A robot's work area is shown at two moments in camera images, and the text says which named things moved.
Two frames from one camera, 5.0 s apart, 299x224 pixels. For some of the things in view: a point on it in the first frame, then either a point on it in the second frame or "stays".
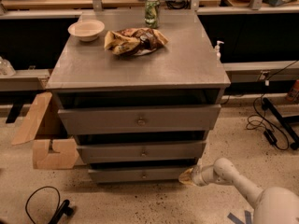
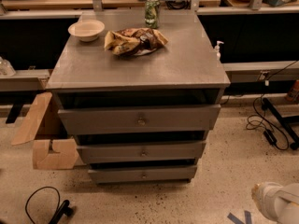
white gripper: [198, 177] to [277, 197]
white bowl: [87, 30] stays
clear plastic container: [7, 68] stays
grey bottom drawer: [137, 175] stays
